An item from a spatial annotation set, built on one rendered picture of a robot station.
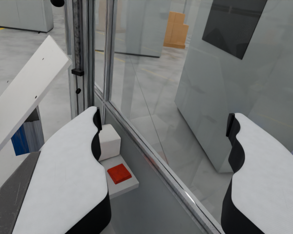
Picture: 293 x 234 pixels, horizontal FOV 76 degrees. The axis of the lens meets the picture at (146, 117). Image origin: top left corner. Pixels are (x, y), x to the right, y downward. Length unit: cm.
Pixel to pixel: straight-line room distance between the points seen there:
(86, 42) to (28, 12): 684
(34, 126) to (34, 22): 710
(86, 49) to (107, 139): 40
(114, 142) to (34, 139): 31
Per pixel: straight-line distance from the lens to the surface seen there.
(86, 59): 91
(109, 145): 85
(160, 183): 76
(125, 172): 84
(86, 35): 88
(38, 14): 763
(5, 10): 792
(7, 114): 66
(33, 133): 70
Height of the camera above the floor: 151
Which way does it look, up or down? 32 degrees down
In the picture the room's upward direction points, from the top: 11 degrees clockwise
